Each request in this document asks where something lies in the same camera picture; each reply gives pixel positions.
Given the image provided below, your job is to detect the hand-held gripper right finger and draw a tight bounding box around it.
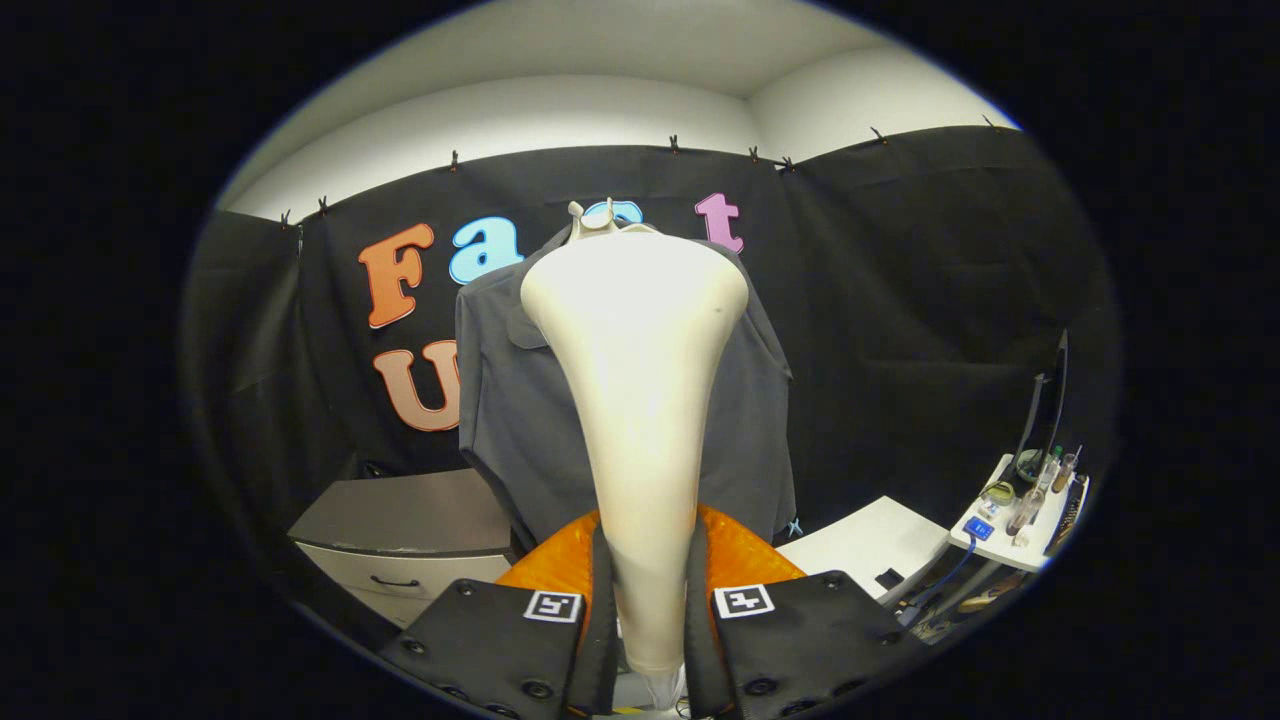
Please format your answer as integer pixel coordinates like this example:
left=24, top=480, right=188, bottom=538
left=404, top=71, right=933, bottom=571
left=683, top=503, right=916, bottom=719

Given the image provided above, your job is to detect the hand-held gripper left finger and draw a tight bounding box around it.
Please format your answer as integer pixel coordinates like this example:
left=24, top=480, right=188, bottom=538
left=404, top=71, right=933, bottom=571
left=375, top=505, right=621, bottom=719

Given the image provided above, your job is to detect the grey button-up shirt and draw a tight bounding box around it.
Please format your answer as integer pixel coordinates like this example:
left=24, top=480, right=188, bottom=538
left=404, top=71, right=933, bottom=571
left=455, top=222, right=798, bottom=553

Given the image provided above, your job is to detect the white garment steamer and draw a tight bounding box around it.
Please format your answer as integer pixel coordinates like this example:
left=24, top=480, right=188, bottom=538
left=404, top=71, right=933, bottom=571
left=520, top=228, right=751, bottom=676

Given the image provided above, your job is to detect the white-topped drawer cabinet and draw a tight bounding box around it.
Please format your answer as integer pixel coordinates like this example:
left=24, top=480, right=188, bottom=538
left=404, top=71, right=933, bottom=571
left=778, top=495, right=951, bottom=601

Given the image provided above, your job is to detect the grey drawer cabinet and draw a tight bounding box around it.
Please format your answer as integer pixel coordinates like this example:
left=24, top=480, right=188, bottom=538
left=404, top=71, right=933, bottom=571
left=288, top=468, right=521, bottom=631

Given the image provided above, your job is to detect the white side desk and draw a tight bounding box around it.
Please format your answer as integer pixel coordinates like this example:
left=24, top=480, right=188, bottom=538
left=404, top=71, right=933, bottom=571
left=948, top=452, right=1091, bottom=574

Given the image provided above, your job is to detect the white mannequin torso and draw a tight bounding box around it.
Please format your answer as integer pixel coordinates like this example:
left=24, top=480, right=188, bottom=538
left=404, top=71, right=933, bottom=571
left=567, top=198, right=661, bottom=246

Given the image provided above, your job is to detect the row of black clips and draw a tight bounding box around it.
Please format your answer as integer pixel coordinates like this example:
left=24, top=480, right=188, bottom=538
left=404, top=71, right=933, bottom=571
left=278, top=113, right=1001, bottom=229

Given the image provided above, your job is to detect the blue cable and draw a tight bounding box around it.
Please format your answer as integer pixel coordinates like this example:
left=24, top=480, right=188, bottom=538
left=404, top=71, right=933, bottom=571
left=900, top=538, right=979, bottom=626

